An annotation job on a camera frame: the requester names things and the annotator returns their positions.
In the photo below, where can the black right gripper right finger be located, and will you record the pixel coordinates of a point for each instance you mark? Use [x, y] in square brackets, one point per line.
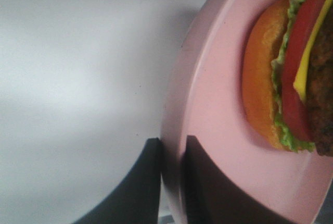
[211, 197]

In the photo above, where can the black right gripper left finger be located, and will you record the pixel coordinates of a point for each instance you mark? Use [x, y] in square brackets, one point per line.
[136, 199]

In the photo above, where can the pink round plate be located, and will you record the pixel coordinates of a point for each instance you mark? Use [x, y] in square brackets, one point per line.
[204, 100]

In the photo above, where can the burger with sesame bun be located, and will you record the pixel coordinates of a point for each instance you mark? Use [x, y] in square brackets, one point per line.
[287, 76]

